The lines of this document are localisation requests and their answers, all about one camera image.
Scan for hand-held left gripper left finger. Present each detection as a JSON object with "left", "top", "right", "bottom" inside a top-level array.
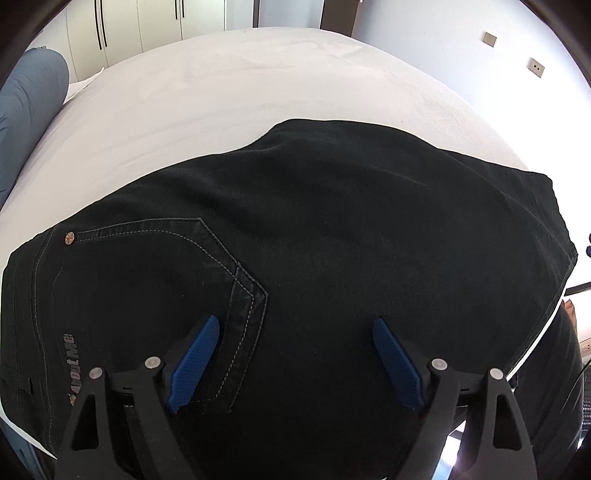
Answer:
[{"left": 54, "top": 315, "right": 221, "bottom": 480}]

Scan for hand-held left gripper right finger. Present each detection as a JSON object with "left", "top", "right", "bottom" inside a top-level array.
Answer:
[{"left": 372, "top": 316, "right": 539, "bottom": 480}]

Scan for black denim pants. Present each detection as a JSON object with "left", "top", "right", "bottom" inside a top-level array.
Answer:
[{"left": 0, "top": 119, "right": 580, "bottom": 480}]

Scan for blue-grey pillow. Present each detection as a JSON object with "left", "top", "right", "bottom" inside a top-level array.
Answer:
[{"left": 0, "top": 47, "right": 70, "bottom": 210}]

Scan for white wardrobe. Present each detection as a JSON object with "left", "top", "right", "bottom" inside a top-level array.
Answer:
[{"left": 60, "top": 0, "right": 260, "bottom": 81}]

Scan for dark door frame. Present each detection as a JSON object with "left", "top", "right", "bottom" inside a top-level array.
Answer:
[{"left": 322, "top": 0, "right": 365, "bottom": 38}]

